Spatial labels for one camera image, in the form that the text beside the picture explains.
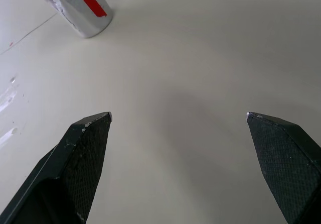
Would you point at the white cylinder with red stripe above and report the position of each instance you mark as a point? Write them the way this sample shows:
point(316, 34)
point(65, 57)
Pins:
point(85, 10)

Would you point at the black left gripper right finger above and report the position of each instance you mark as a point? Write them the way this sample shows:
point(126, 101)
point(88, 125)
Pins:
point(283, 158)

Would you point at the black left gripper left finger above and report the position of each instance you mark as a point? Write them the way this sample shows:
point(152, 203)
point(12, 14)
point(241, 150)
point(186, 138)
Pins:
point(75, 158)

